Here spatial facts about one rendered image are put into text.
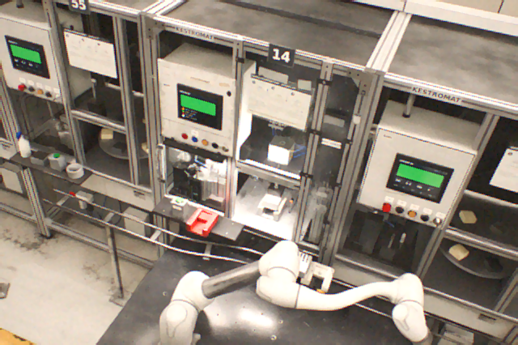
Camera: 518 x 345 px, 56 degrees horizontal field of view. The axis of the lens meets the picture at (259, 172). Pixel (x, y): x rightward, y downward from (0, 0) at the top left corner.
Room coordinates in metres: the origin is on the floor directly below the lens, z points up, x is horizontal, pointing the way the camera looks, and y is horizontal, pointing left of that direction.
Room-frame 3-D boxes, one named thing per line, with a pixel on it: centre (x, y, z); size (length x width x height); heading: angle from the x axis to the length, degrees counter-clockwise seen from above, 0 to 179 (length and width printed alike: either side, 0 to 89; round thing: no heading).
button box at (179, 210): (2.01, 0.44, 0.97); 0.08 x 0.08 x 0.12; 72
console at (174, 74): (2.18, 0.32, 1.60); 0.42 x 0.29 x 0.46; 72
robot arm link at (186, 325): (1.32, 0.33, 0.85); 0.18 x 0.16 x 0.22; 171
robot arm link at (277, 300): (1.29, -0.12, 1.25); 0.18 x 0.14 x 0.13; 81
